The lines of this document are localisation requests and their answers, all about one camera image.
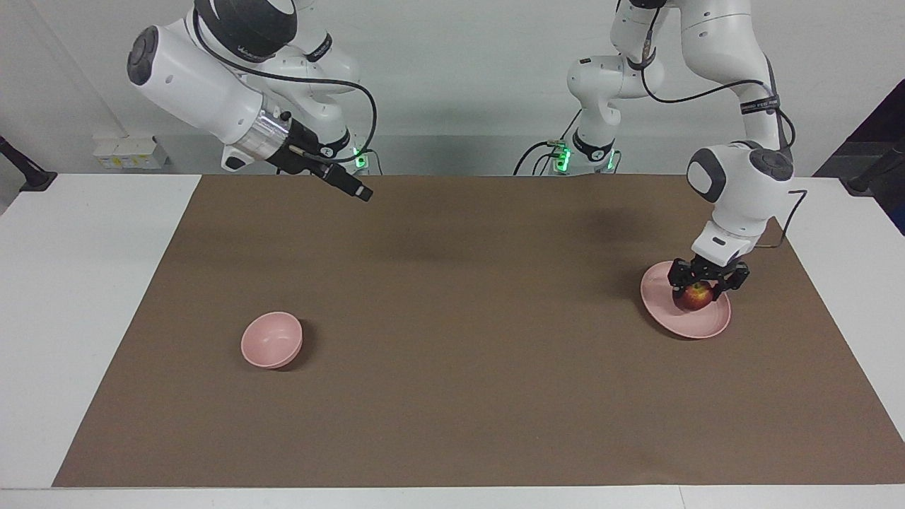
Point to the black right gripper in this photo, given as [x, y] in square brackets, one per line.
[300, 152]

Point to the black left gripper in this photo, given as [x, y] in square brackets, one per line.
[707, 270]

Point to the red apple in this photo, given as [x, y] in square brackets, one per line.
[696, 298]

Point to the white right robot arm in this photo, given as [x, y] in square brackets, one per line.
[205, 85]

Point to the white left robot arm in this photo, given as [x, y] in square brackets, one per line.
[735, 177]

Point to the pink plate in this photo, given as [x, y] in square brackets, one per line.
[689, 324]

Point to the pink bowl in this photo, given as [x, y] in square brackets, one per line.
[269, 343]

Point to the black clamp stand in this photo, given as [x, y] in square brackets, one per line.
[28, 173]
[877, 170]

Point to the brown table mat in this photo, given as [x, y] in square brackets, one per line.
[459, 367]

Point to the white power strip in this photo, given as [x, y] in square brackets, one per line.
[131, 152]

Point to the dark panel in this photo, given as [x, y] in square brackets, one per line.
[884, 120]

